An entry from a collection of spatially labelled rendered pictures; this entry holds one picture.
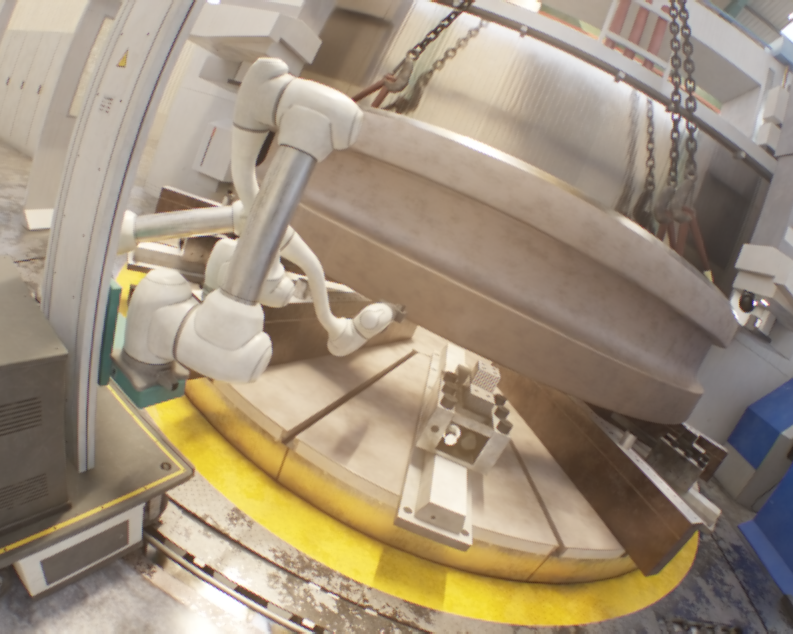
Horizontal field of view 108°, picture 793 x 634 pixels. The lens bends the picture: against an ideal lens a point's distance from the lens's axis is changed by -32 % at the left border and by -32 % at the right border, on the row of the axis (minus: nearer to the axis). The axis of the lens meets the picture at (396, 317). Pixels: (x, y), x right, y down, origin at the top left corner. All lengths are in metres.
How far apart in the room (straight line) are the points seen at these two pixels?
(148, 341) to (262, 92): 0.65
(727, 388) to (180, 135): 9.01
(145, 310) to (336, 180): 1.66
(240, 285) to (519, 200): 1.36
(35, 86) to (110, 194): 7.74
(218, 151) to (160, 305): 5.04
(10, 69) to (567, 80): 9.78
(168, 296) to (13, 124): 8.29
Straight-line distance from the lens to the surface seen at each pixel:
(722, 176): 6.23
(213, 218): 1.55
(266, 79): 1.05
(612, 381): 2.32
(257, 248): 0.97
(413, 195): 2.18
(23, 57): 9.60
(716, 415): 6.87
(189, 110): 7.01
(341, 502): 1.92
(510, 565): 2.14
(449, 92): 5.46
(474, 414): 1.88
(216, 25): 4.58
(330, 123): 0.98
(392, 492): 1.77
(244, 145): 1.11
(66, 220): 1.24
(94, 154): 1.12
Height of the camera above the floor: 1.37
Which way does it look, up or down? 15 degrees down
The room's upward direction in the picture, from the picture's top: 24 degrees clockwise
